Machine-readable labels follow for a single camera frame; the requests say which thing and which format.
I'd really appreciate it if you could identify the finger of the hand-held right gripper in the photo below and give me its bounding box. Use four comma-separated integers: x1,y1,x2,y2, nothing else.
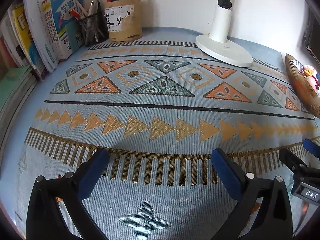
302,139,320,155
279,149,307,178

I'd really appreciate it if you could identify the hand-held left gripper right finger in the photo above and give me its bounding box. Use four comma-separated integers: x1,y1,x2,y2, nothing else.
211,148,293,240

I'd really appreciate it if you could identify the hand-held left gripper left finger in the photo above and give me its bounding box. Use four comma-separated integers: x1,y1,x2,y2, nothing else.
26,147,110,240

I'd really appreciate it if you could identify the brown ribbed glass bowl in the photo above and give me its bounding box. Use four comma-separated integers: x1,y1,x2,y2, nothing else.
285,53,320,118

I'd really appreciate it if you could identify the woven patterned table mat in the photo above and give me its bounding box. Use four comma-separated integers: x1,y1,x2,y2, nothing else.
14,39,320,240

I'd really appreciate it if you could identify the black monitor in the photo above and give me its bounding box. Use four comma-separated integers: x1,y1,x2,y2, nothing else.
301,7,320,60

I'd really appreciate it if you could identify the stack of green books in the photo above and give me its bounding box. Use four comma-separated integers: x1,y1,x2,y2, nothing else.
0,65,38,130

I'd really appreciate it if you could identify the black mesh pen holder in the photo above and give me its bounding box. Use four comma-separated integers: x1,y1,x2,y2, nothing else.
77,14,109,47

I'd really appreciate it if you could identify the row of upright books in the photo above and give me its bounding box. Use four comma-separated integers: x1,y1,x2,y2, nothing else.
0,0,83,80

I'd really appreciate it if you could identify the brown paper pen holder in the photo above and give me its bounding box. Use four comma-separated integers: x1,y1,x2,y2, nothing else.
104,0,143,43

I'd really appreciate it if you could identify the white desk lamp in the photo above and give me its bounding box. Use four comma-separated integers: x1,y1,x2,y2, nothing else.
195,0,253,68

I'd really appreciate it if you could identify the bunch of pens and pencils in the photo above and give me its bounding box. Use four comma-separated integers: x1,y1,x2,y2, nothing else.
67,0,100,20

